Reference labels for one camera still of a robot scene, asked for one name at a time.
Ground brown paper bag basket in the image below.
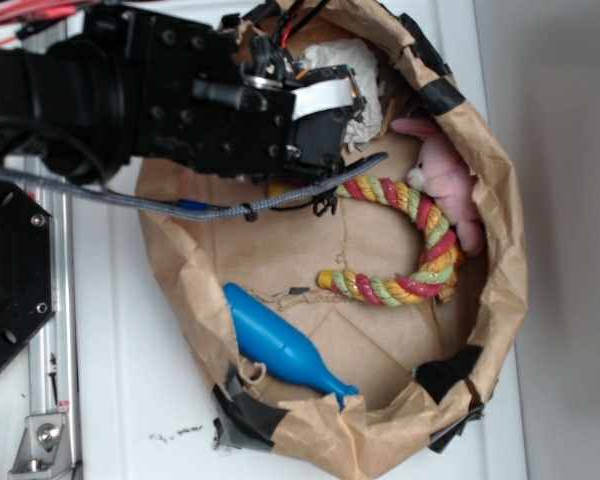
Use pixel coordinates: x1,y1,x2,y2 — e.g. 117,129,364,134
140,1,528,479

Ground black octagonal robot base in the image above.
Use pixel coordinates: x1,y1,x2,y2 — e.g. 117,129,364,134
0,181,51,374

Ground aluminium extrusion rail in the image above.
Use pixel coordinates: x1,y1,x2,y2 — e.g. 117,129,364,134
20,19,84,480

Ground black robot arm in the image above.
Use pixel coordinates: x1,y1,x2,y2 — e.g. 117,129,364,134
0,1,365,184

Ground white paper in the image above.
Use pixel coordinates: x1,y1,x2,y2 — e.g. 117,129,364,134
299,39,383,153

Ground red wires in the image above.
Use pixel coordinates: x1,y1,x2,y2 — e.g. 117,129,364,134
0,0,89,49

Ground pink plush bunny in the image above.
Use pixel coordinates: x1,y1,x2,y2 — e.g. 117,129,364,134
390,118,486,257

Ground grey braided cable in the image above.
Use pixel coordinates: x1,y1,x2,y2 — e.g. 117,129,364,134
0,151,390,222

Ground metal corner bracket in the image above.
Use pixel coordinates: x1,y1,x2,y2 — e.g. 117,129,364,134
8,413,74,479

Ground multicolour twisted rope toy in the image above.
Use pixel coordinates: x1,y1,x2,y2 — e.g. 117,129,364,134
317,175,464,307

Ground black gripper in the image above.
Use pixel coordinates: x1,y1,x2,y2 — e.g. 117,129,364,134
189,36,366,184

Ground blue plastic bottle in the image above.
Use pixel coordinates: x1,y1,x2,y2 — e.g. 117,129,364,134
223,283,359,406

